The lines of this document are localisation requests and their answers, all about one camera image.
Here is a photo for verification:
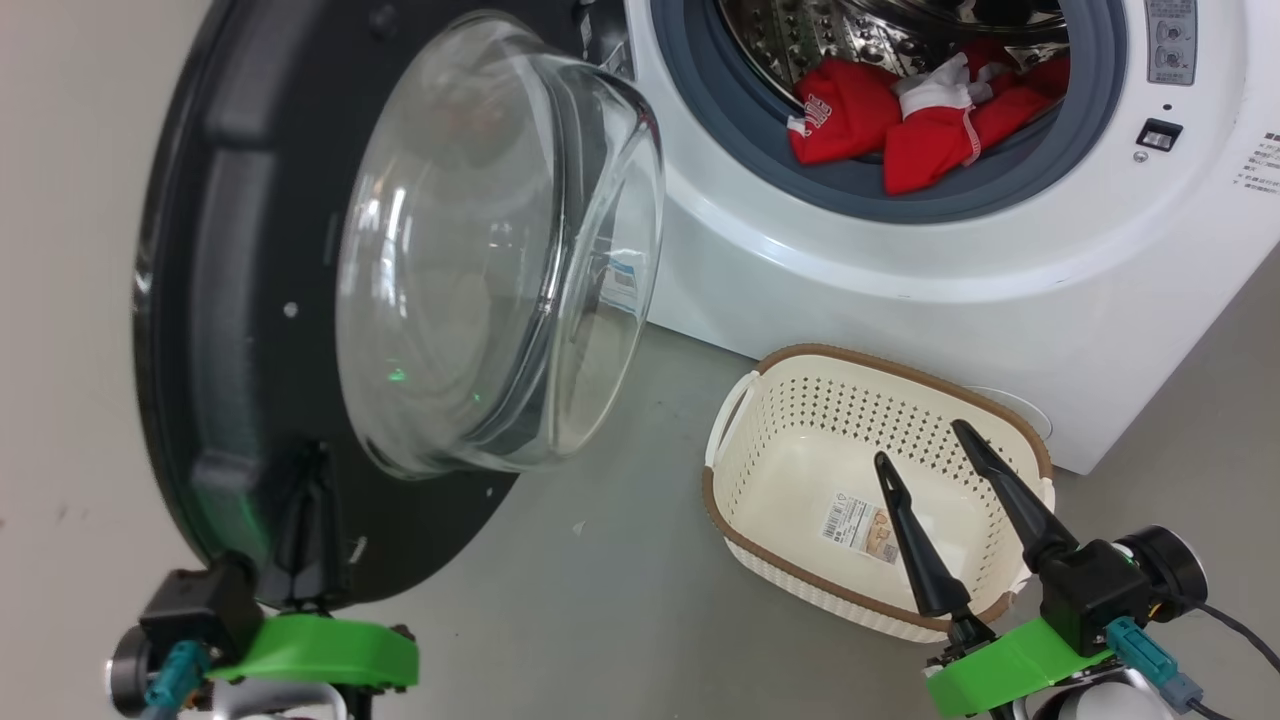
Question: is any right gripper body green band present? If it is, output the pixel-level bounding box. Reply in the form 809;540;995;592
925;525;1211;719

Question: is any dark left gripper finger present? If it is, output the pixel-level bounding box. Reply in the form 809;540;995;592
272;445;349;611

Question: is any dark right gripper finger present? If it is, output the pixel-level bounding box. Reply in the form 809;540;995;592
873;450;999;651
950;418;1081;578

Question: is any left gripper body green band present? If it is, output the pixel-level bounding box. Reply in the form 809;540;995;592
108;563;421;716

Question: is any black round glass washer door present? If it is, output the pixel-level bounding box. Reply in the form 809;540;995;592
133;0;666;611

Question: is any red and white garment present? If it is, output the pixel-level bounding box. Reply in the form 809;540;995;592
785;38;1071;197

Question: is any white barcode label sticker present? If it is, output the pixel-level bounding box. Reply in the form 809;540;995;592
820;492;901;566

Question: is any cream basket with brown rim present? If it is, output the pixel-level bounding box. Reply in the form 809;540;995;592
703;343;1057;643

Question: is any white front-load washing machine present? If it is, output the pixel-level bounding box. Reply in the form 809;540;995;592
575;0;1280;476

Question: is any round white filter cover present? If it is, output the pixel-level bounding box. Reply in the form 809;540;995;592
955;385;1053;441

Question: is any blue energy label sticker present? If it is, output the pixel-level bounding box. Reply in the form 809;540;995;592
600;255;641;311

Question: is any grey warning sticker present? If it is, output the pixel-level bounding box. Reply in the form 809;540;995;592
1145;0;1198;87

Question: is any thin black right gripper cable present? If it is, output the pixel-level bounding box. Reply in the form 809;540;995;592
1185;598;1280;673

